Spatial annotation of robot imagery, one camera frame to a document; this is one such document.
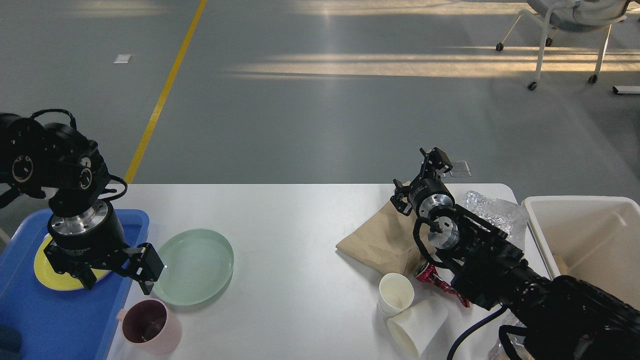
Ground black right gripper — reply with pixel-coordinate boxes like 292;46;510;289
390;146;455;217

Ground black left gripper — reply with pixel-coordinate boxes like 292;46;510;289
43;199;165;296

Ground pink mug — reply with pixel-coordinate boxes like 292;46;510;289
115;298;183;356

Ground pale green plate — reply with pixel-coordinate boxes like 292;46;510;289
152;228;234;306

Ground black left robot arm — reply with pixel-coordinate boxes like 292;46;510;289
0;108;164;296

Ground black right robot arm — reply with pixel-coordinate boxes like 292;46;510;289
390;147;640;360

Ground clear floor plate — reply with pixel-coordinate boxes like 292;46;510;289
442;161;473;178

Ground brown paper bag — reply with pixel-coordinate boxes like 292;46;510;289
336;202;422;276

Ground yellow plate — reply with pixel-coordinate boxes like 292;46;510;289
33;234;83;291

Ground blue plastic tray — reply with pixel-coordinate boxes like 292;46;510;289
0;209;134;360

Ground red crushed wrapper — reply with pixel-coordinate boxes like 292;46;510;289
413;261;471;308

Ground clear crumpled plastic wrap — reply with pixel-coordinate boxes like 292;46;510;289
463;190;530;251

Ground upright white paper cup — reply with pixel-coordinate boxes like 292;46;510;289
377;273;415;318

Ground lying white paper cup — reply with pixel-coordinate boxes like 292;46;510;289
386;296;449;360

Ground white plastic bin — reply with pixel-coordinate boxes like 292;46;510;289
522;195;640;309

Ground white rolling chair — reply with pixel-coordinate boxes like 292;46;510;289
495;0;630;91

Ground white bar on floor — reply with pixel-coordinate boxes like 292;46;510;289
612;85;640;95

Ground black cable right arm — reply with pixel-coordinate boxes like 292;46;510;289
446;306;508;360

